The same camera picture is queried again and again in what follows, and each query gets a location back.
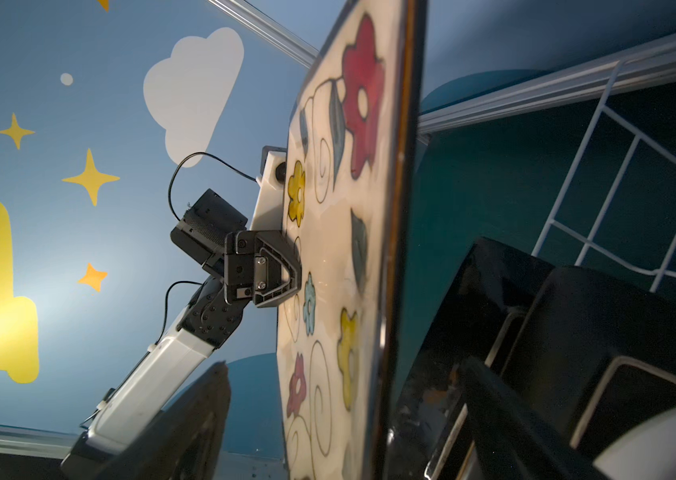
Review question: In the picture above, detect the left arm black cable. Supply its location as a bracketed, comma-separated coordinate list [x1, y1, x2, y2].
[154, 151, 258, 346]

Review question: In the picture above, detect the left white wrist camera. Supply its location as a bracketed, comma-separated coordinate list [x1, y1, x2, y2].
[250, 146, 287, 231]

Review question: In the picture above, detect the left aluminium frame post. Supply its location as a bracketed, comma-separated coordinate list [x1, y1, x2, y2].
[209, 0, 318, 69]

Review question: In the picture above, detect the rear aluminium frame rail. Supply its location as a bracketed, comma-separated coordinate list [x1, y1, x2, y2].
[418, 33, 676, 137]

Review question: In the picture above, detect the white wire dish rack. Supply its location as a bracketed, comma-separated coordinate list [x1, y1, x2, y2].
[532, 42, 676, 302]

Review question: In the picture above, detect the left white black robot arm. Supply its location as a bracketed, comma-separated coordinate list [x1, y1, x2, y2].
[61, 183, 302, 479]

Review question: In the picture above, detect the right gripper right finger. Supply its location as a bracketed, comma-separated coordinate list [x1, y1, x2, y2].
[463, 357, 607, 479]

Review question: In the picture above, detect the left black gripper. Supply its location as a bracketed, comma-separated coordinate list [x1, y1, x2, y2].
[224, 230, 302, 308]

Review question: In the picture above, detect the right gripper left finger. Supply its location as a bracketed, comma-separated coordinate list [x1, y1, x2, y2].
[96, 362, 231, 480]

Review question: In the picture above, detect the black square floral plate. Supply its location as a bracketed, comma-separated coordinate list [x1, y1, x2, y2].
[495, 267, 676, 464]
[386, 237, 554, 479]
[276, 1, 428, 479]

